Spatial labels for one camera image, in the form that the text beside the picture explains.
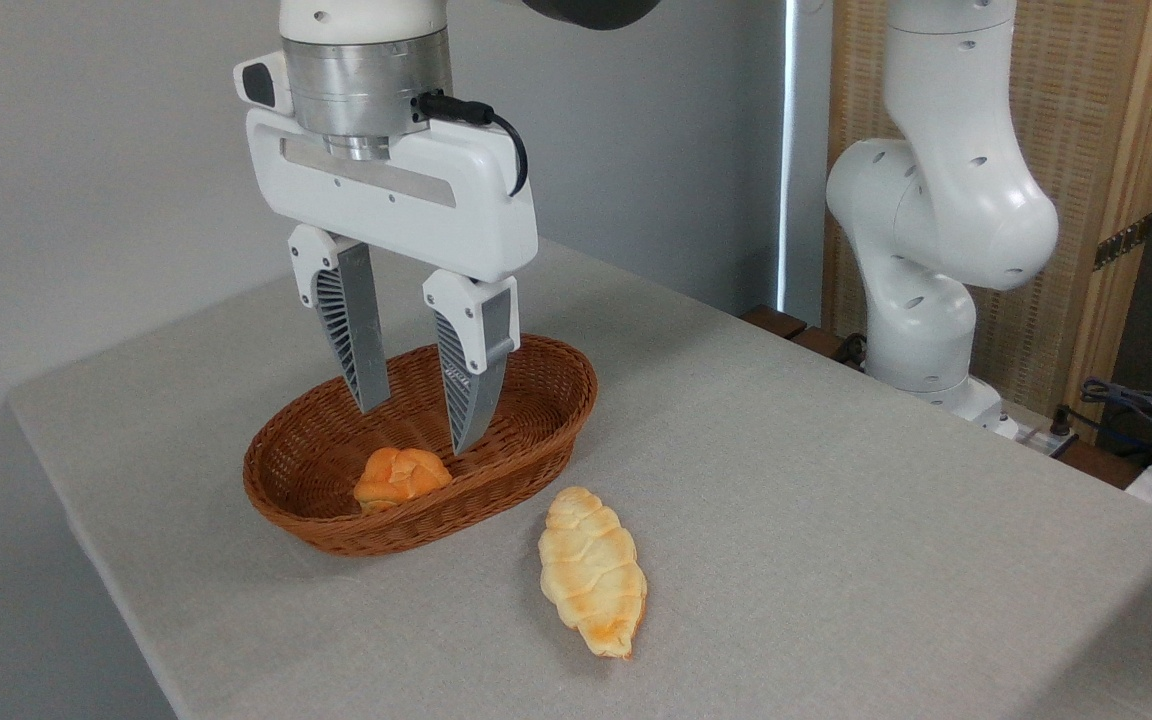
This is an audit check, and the small round orange bread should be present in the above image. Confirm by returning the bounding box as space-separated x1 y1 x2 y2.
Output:
353 446 454 516

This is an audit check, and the brown oval wicker basket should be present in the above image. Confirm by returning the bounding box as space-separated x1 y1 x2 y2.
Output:
243 334 599 558

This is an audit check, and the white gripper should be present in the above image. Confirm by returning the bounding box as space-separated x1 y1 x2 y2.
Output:
234 52 540 456

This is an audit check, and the bundle of dark cables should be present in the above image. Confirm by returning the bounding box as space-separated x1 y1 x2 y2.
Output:
1080 377 1152 473

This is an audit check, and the white power strip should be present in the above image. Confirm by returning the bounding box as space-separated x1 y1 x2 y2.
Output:
994 402 1079 458

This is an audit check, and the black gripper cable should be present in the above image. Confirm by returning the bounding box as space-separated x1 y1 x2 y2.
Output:
413 91 530 198

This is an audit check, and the long pale croissant bread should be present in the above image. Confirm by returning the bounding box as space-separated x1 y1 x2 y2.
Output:
537 486 649 661

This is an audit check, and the metal screen hinge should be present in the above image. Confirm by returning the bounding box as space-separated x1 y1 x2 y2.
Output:
1093 213 1152 272

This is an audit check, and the dark wooden base board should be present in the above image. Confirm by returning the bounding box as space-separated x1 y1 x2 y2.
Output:
740 304 869 373

